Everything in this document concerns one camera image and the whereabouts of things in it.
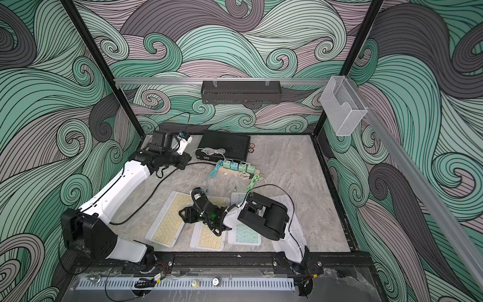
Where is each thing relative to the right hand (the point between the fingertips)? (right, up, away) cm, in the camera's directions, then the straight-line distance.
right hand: (181, 216), depth 84 cm
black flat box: (+11, +33, +36) cm, 50 cm away
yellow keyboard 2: (+11, -8, -4) cm, 14 cm away
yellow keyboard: (-5, -3, -2) cm, 6 cm away
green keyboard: (+28, -7, -2) cm, 29 cm away
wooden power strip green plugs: (+30, +20, +11) cm, 38 cm away
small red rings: (+35, +32, +30) cm, 56 cm away
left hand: (+4, +28, -2) cm, 28 cm away
